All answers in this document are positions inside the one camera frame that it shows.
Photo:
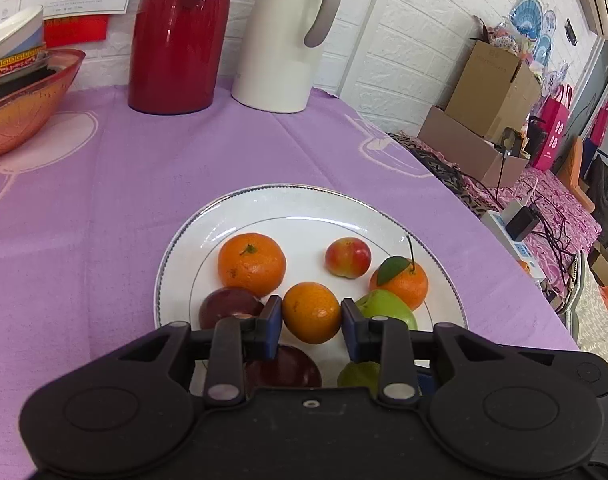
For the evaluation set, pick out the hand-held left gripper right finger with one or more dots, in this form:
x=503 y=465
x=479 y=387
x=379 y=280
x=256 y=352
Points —
x=349 y=330

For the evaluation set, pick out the tall cardboard box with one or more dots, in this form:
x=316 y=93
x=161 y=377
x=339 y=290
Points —
x=491 y=92

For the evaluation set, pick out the black power adapter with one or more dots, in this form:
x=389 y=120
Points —
x=522 y=222

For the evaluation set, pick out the red wall poster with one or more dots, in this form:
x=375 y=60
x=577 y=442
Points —
x=76 y=30

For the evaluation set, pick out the black bowl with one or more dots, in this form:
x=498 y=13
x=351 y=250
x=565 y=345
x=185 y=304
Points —
x=21 y=80

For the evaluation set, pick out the patterned pink cloth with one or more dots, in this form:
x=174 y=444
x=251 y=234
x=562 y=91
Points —
x=554 y=210

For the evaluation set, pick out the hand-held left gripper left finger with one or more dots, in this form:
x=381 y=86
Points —
x=273 y=327

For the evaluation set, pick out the dark red plum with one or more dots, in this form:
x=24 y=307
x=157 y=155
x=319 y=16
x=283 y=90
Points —
x=289 y=367
x=229 y=306

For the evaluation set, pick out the small red yellow apple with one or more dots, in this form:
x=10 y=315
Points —
x=348 y=257

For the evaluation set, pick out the small round orange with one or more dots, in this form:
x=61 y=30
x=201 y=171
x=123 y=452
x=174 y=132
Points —
x=311 y=312

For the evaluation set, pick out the small cardboard box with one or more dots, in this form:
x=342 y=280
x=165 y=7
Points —
x=605 y=266

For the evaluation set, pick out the green mango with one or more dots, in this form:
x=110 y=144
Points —
x=386 y=307
x=359 y=375

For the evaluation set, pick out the dark jacket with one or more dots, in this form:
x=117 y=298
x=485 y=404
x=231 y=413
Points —
x=601 y=187

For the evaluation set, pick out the red glass bowl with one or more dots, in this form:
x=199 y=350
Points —
x=19 y=110

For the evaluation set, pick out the purple tablecloth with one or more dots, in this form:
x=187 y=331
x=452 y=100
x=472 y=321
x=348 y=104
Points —
x=109 y=210

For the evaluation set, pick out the tangerine with green leaf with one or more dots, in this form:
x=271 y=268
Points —
x=401 y=282

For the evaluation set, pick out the patterned rim bowl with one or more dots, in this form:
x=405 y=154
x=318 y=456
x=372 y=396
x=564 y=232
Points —
x=14 y=64

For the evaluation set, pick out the blue decorative plates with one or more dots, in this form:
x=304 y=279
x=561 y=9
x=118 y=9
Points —
x=531 y=22

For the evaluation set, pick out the red thermos jug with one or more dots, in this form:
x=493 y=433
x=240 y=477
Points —
x=179 y=35

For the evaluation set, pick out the white bowl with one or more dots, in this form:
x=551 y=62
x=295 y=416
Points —
x=14 y=30

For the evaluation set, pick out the white plate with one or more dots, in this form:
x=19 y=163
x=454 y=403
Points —
x=294 y=230

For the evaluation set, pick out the white thermos jug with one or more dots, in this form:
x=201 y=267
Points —
x=281 y=40

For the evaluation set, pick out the low open cardboard box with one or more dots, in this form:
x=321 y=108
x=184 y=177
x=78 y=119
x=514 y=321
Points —
x=466 y=150

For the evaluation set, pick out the white power strip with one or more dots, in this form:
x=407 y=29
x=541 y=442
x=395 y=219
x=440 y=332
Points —
x=514 y=246

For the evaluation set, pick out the pink paper bag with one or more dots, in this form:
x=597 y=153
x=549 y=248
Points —
x=601 y=122
x=554 y=127

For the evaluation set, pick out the large tangerine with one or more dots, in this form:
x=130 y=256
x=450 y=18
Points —
x=252 y=264

